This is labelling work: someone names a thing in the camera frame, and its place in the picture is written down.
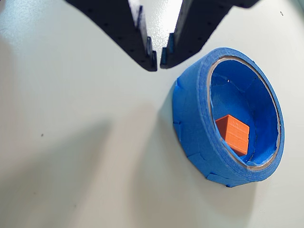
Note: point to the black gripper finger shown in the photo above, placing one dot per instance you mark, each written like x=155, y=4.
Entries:
x=194, y=28
x=118, y=26

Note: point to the orange cube block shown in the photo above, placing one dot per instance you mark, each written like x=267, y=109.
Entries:
x=235, y=135

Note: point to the blue tape roll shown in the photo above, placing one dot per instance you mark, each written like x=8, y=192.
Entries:
x=192, y=114

